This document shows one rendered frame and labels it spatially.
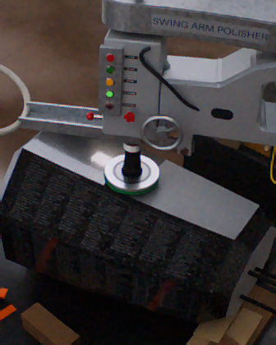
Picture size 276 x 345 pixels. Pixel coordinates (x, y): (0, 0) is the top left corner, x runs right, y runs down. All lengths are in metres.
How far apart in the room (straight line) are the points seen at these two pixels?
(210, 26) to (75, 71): 2.92
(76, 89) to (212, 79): 2.54
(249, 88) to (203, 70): 0.20
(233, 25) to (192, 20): 0.14
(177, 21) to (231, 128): 0.47
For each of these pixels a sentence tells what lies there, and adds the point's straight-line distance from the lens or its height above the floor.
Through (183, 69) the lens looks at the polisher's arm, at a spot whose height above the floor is 1.37.
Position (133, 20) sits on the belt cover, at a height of 1.61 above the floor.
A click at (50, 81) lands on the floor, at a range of 4.76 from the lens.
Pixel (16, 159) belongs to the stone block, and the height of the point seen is 0.76.
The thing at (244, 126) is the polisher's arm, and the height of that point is 1.22.
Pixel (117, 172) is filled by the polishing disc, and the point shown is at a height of 0.86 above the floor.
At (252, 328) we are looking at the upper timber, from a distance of 2.89.
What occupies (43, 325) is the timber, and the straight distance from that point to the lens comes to 2.93.
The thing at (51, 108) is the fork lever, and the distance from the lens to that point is 2.54.
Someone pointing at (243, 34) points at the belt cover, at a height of 1.61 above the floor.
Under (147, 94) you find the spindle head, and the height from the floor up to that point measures 1.30.
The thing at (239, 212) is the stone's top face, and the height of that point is 0.80.
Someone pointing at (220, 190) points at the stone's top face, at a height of 0.80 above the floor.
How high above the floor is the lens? 2.52
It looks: 39 degrees down
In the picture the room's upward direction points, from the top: 3 degrees clockwise
